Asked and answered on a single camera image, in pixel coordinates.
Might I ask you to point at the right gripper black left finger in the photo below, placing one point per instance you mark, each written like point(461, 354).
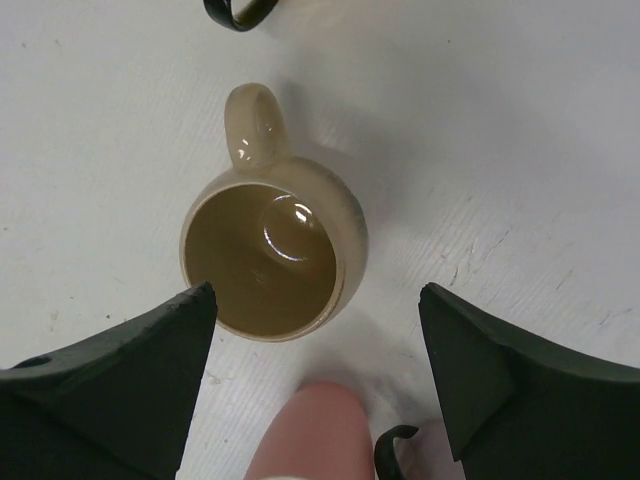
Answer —
point(116, 405)

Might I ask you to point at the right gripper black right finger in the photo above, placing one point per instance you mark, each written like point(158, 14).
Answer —
point(518, 406)

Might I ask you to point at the beige stoneware mug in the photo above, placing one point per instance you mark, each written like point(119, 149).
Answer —
point(281, 239)

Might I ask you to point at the mauve purple mug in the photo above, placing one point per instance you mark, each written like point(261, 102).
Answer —
point(420, 453)

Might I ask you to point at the pink mug white inside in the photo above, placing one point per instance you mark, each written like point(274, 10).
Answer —
point(322, 432)

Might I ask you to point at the yellow glass cup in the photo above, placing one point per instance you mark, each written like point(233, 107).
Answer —
point(252, 15)

